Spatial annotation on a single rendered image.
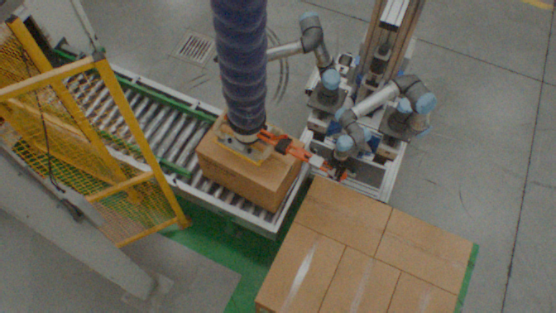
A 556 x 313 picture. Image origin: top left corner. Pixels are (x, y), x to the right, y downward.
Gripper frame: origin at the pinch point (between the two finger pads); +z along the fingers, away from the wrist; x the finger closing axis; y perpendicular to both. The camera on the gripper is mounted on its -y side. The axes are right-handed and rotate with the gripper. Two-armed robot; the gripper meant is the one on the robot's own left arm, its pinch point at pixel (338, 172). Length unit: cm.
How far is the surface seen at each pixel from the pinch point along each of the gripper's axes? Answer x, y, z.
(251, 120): 7, 53, -21
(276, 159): -0.7, 40.8, 27.4
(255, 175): 16, 47, 28
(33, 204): 107, 86, -71
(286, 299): 64, -7, 68
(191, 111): -15, 124, 59
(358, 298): 40, -47, 68
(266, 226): 31, 29, 63
